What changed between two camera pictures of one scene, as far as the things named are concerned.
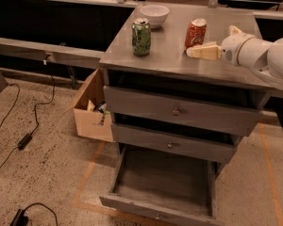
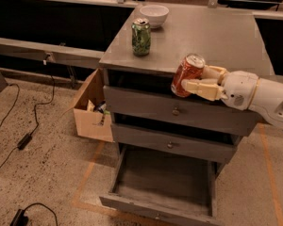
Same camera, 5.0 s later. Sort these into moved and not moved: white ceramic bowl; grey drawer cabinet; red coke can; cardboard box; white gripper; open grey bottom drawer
Moved: red coke can; white gripper
Not moved: grey drawer cabinet; open grey bottom drawer; white ceramic bowl; cardboard box
